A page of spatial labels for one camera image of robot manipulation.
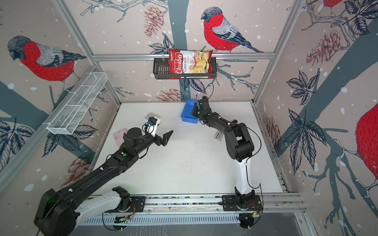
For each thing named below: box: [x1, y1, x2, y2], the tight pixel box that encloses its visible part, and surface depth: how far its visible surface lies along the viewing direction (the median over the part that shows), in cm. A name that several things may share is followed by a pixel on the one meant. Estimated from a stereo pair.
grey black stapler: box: [214, 130, 224, 142], surface depth 100 cm
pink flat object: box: [112, 128, 128, 148], surface depth 102 cm
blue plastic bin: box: [180, 99, 199, 124], surface depth 116 cm
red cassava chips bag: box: [168, 48, 214, 74], surface depth 90 cm
